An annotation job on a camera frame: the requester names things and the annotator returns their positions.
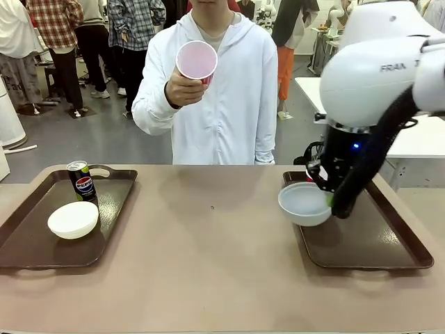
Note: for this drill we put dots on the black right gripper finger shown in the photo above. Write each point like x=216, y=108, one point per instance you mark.
x=319, y=177
x=329, y=199

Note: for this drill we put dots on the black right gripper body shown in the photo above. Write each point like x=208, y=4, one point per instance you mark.
x=339, y=156

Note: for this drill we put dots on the white plastic bowl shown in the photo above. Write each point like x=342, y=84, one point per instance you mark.
x=301, y=208
x=73, y=221

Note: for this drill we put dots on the black Pepsi can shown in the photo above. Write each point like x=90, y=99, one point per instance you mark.
x=83, y=184

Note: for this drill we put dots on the person's left forearm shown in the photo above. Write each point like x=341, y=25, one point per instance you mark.
x=265, y=142

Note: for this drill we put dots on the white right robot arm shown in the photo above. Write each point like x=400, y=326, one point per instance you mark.
x=365, y=76

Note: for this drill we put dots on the person's right forearm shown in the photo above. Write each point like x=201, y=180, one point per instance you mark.
x=153, y=108

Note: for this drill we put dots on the person's right hand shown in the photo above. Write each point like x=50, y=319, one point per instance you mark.
x=182, y=92

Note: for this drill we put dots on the brown plastic tray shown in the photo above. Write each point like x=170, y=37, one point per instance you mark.
x=365, y=243
x=41, y=250

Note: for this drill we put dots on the white table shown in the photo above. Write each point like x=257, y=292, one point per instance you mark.
x=307, y=94

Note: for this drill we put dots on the bystander in orange trousers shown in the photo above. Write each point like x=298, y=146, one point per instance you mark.
x=285, y=66

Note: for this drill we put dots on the person in white hoodie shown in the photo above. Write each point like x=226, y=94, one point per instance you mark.
x=226, y=115

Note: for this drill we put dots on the bystander in blue plaid shirt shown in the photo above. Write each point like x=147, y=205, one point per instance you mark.
x=135, y=28

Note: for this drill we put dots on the bystander in dark trousers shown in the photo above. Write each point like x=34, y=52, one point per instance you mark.
x=92, y=52

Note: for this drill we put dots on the bystander in red plaid shirt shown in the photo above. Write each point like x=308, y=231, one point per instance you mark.
x=55, y=31

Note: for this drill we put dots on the bystander in white clothes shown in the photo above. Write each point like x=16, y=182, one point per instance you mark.
x=15, y=41

